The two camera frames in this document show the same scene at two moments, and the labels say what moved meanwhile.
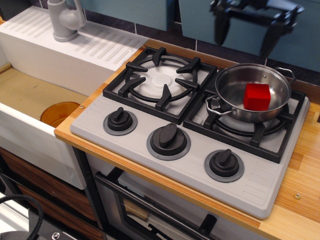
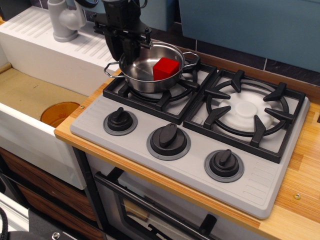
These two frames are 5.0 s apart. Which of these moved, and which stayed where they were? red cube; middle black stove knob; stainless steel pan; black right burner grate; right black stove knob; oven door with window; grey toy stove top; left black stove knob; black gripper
Moved: stainless steel pan; red cube; black gripper
Stayed: left black stove knob; middle black stove knob; grey toy stove top; black right burner grate; oven door with window; right black stove knob
